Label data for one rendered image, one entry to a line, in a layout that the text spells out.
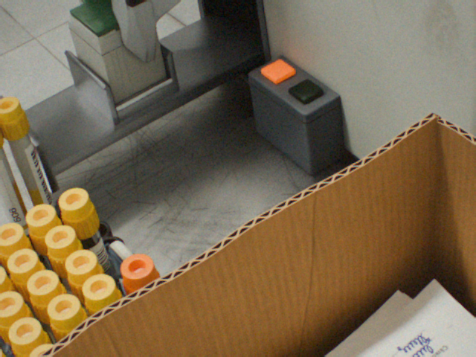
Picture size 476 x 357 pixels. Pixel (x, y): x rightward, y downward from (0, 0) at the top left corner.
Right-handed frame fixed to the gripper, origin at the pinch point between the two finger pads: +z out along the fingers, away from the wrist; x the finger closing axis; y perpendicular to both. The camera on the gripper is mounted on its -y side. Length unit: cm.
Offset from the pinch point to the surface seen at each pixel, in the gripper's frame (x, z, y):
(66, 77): 132, 96, 39
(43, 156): -3.3, 3.6, -7.8
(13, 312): -19.6, -3.0, -15.6
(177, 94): -3.1, 4.6, 2.1
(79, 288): -19.6, -2.2, -12.5
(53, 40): 149, 96, 43
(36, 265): -17.7, -2.9, -13.5
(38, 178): -5.9, 2.7, -9.2
